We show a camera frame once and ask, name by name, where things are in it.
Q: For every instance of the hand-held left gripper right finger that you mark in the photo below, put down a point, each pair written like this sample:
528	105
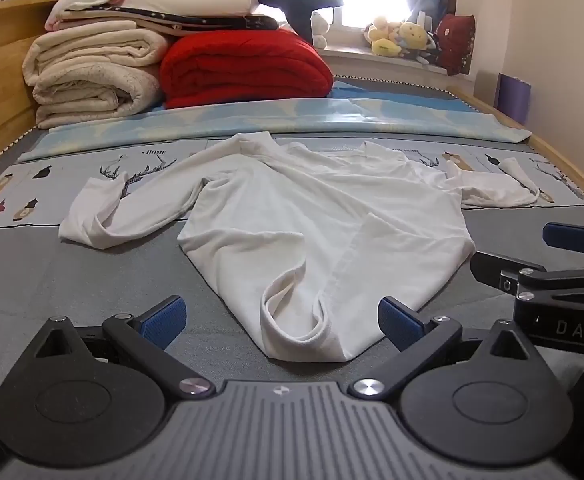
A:
397	322

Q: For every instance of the white bear plush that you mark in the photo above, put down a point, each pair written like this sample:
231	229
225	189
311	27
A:
318	25

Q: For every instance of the light blue patterned blanket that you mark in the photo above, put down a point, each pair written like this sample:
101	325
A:
272	115

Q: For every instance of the yellow round-face plush toy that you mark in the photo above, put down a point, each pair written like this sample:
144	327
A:
414	36

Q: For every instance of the grey deer-print bed sheet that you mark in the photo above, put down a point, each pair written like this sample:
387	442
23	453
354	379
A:
72	270

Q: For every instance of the white window sill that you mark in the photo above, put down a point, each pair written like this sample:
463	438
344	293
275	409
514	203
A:
362	62

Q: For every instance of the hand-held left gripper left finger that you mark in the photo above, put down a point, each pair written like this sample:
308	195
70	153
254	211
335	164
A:
164	321

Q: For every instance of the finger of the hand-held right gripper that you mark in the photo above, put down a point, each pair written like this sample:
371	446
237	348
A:
492	267
564	237

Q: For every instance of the white long-sleeve shirt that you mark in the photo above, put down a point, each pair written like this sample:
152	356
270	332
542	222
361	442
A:
322	220

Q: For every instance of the red folded blanket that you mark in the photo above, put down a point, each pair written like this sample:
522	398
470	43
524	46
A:
242	70

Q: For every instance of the yellow-green plush toy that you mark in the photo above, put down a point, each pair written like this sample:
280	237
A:
384	35

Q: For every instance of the white and pink folded bedding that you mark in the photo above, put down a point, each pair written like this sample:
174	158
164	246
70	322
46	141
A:
212	22

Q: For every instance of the purple box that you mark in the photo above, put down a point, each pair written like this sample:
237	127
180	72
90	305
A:
514	97

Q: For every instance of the pale pink folded blanket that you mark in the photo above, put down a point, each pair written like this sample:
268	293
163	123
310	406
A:
92	24

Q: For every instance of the cream folded quilt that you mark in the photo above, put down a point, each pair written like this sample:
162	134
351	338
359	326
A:
87	75

